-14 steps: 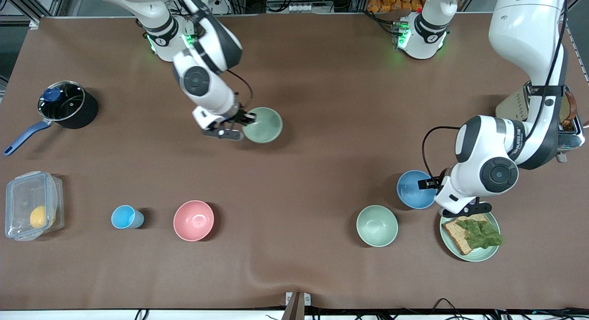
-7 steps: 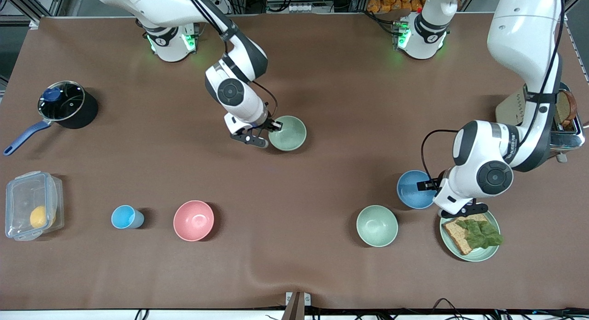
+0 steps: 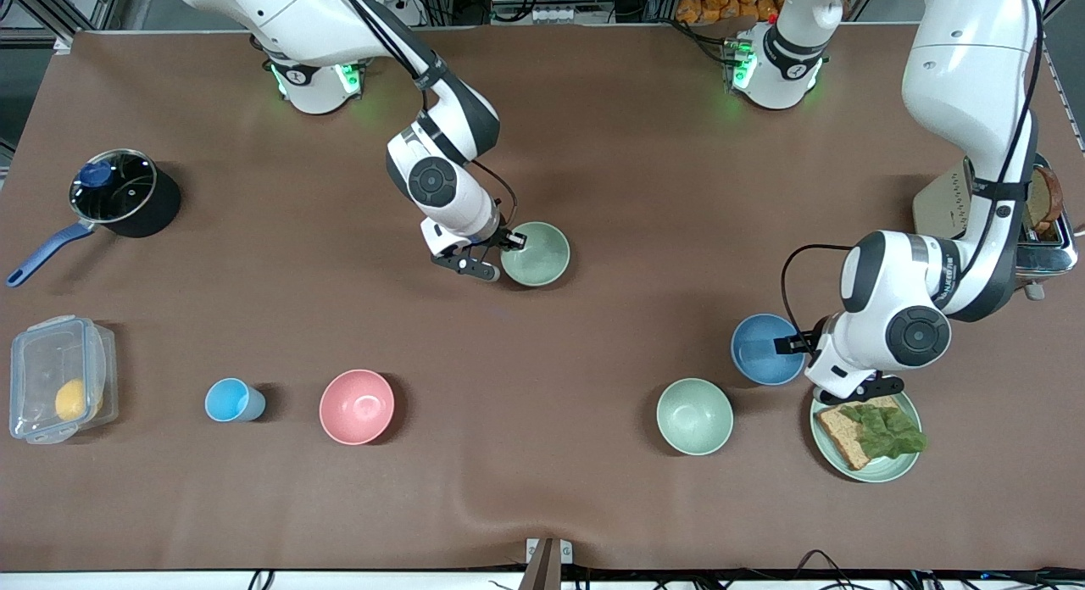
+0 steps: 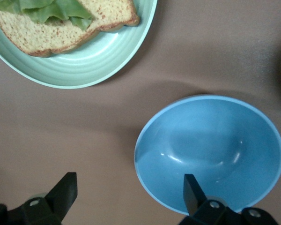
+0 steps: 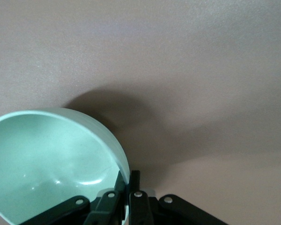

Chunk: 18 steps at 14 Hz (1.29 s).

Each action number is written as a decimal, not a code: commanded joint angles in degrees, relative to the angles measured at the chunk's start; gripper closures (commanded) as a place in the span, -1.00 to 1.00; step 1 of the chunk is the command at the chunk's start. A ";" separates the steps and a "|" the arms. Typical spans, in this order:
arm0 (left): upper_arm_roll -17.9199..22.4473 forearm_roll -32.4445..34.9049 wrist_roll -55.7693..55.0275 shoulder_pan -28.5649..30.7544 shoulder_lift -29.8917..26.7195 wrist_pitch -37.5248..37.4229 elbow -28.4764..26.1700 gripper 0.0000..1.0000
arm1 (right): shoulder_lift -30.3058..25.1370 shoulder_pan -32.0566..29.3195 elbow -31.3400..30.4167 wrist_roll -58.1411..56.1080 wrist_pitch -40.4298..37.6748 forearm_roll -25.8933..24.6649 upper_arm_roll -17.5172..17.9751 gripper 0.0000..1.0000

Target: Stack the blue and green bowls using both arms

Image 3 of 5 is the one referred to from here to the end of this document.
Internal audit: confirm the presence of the green bowl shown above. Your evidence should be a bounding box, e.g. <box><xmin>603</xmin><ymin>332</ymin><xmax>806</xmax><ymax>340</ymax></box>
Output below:
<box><xmin>500</xmin><ymin>221</ymin><xmax>571</xmax><ymax>288</ymax></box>
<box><xmin>656</xmin><ymin>378</ymin><xmax>735</xmax><ymax>456</ymax></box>

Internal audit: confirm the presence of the blue bowl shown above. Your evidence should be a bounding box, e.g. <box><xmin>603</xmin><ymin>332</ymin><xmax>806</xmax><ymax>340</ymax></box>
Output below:
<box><xmin>731</xmin><ymin>313</ymin><xmax>808</xmax><ymax>387</ymax></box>

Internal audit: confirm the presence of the pink bowl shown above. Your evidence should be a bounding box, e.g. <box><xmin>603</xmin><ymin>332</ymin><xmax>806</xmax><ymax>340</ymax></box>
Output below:
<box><xmin>319</xmin><ymin>369</ymin><xmax>397</xmax><ymax>446</ymax></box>

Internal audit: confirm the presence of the brown bread slice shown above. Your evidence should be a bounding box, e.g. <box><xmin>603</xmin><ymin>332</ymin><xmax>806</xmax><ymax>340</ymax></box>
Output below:
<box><xmin>816</xmin><ymin>395</ymin><xmax>901</xmax><ymax>471</ymax></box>

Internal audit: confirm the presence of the green lettuce leaf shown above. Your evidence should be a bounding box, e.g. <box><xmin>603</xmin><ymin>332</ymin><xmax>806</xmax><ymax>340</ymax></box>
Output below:
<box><xmin>839</xmin><ymin>404</ymin><xmax>928</xmax><ymax>460</ymax></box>

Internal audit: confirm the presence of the green plate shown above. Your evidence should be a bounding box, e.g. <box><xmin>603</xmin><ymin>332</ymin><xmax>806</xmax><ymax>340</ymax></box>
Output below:
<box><xmin>810</xmin><ymin>391</ymin><xmax>923</xmax><ymax>484</ymax></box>

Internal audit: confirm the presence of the beige metal toaster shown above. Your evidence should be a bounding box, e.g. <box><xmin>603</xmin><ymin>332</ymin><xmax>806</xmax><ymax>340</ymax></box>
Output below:
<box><xmin>912</xmin><ymin>153</ymin><xmax>1079</xmax><ymax>301</ymax></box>

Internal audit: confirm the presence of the white power strip with plugs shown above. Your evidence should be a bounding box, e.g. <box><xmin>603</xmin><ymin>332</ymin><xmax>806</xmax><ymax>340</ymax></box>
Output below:
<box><xmin>356</xmin><ymin>0</ymin><xmax>425</xmax><ymax>27</ymax></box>

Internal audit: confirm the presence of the brown table cover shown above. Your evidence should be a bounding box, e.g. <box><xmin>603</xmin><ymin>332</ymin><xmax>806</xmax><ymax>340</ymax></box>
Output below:
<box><xmin>0</xmin><ymin>26</ymin><xmax>1085</xmax><ymax>571</ymax></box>

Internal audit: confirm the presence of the light blue cup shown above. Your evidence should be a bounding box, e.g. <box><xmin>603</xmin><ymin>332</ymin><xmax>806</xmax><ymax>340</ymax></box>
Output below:
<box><xmin>204</xmin><ymin>377</ymin><xmax>267</xmax><ymax>423</ymax></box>

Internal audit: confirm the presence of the brown toast slice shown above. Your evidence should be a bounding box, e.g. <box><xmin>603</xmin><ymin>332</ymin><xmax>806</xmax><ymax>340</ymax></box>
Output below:
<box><xmin>1023</xmin><ymin>164</ymin><xmax>1065</xmax><ymax>235</ymax></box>

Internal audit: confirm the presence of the pack of orange buns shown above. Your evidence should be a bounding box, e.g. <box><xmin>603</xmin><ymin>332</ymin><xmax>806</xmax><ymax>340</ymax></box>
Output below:
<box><xmin>676</xmin><ymin>0</ymin><xmax>785</xmax><ymax>25</ymax></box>

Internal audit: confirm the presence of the glass lid with blue knob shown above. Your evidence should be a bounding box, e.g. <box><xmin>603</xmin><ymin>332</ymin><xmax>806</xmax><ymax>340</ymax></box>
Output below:
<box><xmin>69</xmin><ymin>148</ymin><xmax>159</xmax><ymax>224</ymax></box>

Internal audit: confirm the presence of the yellow lemon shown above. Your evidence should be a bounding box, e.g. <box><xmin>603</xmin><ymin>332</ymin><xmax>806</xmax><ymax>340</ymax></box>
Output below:
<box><xmin>54</xmin><ymin>378</ymin><xmax>104</xmax><ymax>422</ymax></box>

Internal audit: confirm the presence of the clear plastic lidded container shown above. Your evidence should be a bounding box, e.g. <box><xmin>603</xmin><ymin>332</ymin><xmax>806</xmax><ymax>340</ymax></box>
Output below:
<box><xmin>8</xmin><ymin>315</ymin><xmax>120</xmax><ymax>445</ymax></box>

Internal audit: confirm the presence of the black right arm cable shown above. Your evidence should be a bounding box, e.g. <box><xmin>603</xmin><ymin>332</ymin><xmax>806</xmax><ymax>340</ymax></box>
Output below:
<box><xmin>339</xmin><ymin>0</ymin><xmax>520</xmax><ymax>235</ymax></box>

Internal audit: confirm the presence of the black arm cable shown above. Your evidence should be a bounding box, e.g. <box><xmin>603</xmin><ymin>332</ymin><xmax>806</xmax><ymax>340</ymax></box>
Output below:
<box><xmin>339</xmin><ymin>0</ymin><xmax>520</xmax><ymax>235</ymax></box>
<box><xmin>780</xmin><ymin>0</ymin><xmax>1048</xmax><ymax>341</ymax></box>

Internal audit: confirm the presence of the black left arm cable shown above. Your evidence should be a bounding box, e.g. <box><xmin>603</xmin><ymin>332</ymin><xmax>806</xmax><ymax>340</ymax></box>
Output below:
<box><xmin>780</xmin><ymin>0</ymin><xmax>1048</xmax><ymax>341</ymax></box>

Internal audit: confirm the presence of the black pot with blue handle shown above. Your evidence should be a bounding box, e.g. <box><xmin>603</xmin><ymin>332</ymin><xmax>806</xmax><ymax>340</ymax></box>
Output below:
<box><xmin>5</xmin><ymin>149</ymin><xmax>182</xmax><ymax>288</ymax></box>

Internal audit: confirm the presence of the metal mounting bracket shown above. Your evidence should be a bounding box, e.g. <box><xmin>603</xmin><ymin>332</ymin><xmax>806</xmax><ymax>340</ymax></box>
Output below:
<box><xmin>519</xmin><ymin>537</ymin><xmax>575</xmax><ymax>590</ymax></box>

